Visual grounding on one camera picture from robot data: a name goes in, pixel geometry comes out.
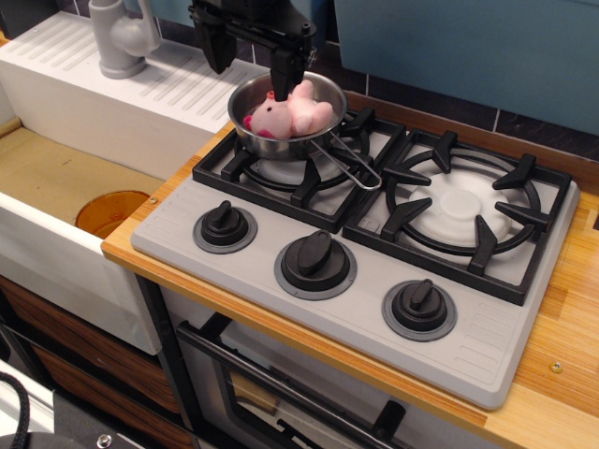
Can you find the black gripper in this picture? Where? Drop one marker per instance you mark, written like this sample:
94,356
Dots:
277,25

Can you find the stainless steel pan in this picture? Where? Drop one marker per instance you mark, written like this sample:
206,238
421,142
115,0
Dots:
251,94

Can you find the pink stuffed pig toy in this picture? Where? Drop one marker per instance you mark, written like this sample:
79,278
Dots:
300,115

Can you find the black left stove knob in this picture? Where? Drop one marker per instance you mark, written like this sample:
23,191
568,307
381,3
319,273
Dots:
225,229

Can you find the black stove knob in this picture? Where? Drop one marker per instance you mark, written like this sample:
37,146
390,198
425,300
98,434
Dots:
317,267
225,229
419,310

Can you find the black middle stove knob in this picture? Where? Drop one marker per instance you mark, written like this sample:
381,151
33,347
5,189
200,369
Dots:
317,267

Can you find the grey toy stove top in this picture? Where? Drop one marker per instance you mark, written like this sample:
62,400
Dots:
476,361

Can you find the black right stove knob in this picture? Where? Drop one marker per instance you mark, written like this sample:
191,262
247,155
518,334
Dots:
419,310

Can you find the black left burner grate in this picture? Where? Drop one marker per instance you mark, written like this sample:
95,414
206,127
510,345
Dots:
319,192

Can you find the black burner grate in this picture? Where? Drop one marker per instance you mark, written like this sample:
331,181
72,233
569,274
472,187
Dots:
319,192
479,218

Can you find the grey toy faucet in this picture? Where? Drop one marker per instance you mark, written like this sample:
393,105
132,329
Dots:
123,42

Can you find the white toy sink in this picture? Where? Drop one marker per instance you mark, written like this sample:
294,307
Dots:
74,135

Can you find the orange plastic plate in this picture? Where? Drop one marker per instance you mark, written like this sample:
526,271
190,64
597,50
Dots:
102,215

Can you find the black right burner grate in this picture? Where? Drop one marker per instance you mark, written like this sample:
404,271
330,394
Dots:
479,218

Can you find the wooden drawer front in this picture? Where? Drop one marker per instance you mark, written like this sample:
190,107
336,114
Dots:
111,356

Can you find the teal wall cabinet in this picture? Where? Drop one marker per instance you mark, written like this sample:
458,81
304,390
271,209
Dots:
535,58

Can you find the black oven door handle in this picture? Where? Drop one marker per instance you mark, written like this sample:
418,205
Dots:
208,340

